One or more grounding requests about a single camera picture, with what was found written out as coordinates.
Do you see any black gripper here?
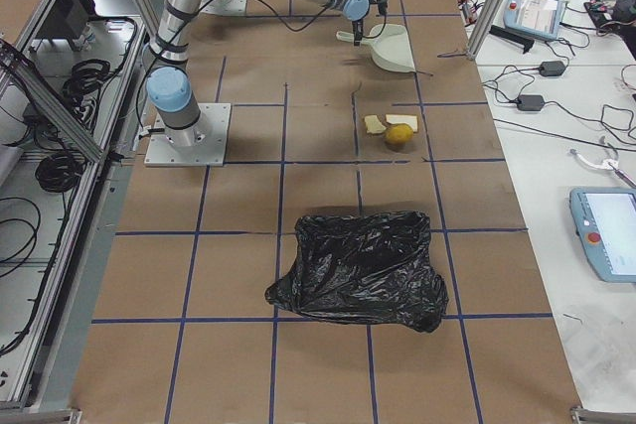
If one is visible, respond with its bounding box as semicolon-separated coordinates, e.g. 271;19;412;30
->
351;0;390;47

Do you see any black trash bag bin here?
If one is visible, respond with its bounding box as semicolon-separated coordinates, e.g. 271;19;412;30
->
264;211;448;333

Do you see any toasted bread slice piece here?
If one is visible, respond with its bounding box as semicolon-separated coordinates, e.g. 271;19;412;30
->
364;115;387;135

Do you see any white bread slice piece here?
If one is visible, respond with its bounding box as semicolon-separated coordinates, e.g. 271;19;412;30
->
385;114;418;133

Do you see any yellow lemon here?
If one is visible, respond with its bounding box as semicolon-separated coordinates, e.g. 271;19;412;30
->
384;123;414;146

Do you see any teach pendant tablet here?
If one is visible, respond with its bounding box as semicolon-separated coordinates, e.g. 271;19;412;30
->
503;0;567;41
569;188;635;283

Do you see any black power adapter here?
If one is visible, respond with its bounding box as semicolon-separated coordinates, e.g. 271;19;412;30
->
516;94;546;112
538;61;566;77

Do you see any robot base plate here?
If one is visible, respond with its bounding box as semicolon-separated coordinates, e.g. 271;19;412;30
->
144;103;232;167
200;0;247;17

